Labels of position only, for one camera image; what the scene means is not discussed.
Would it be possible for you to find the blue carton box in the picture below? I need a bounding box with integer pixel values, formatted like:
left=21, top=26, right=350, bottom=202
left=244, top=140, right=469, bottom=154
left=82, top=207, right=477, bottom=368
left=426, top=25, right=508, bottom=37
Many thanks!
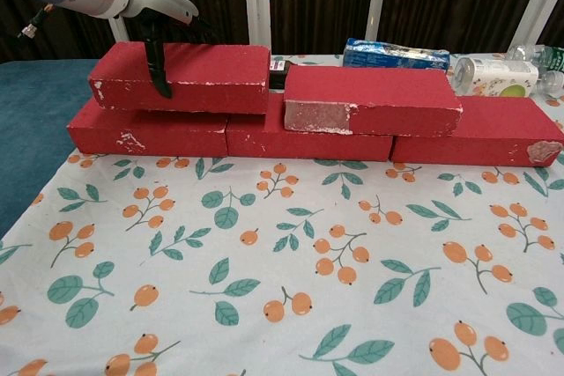
left=342, top=37, right=452, bottom=74

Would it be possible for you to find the red block with chipped corner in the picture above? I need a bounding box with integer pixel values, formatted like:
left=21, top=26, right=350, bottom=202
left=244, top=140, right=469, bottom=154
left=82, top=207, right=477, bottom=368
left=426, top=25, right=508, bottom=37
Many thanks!
left=390, top=96, right=564, bottom=169

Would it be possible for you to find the floral printed tablecloth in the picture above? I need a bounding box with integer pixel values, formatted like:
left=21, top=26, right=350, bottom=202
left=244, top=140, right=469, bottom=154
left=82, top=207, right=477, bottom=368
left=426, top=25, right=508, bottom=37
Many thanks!
left=0, top=53, right=564, bottom=376

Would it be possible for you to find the brown medicine bottle white cap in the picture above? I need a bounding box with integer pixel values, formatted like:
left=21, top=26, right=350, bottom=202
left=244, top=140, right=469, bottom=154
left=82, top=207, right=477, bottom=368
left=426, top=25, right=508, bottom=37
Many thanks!
left=268, top=58, right=293, bottom=90

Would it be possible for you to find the red block with scuffed edges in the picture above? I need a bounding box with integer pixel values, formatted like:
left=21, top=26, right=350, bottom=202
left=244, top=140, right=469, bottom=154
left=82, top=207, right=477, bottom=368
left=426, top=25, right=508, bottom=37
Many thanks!
left=87, top=41, right=271, bottom=115

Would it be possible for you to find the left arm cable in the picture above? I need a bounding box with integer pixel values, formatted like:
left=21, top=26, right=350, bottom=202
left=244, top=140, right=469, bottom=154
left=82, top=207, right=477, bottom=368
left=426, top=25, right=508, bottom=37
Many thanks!
left=17, top=2, right=57, bottom=39

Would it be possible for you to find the blue felt table cover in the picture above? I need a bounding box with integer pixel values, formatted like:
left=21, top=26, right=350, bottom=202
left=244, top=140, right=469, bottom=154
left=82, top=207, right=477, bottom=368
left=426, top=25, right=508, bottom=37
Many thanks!
left=0, top=57, right=111, bottom=240

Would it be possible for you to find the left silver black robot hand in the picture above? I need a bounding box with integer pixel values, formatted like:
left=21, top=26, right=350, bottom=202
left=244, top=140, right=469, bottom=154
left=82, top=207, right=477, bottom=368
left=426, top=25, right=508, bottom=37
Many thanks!
left=118, top=0, right=218, bottom=100

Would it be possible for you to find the red rectangular block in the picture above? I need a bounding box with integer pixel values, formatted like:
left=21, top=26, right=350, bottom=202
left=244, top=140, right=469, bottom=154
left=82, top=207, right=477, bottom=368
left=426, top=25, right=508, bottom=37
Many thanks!
left=65, top=98, right=230, bottom=159
left=225, top=93, right=396, bottom=161

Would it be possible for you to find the clear bottle with green label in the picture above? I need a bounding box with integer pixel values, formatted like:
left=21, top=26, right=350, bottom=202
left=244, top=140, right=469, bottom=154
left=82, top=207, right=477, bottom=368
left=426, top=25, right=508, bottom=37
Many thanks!
left=505, top=43, right=564, bottom=96

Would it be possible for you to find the red block with worn end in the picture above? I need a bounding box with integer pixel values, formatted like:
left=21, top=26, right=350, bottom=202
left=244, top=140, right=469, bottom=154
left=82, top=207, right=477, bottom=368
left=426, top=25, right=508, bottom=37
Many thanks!
left=283, top=65, right=464, bottom=136

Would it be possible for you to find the clear bottle with white label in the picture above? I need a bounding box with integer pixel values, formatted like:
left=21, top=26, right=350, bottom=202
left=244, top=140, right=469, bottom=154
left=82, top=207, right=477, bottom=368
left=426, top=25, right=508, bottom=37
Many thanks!
left=451, top=55, right=540, bottom=99

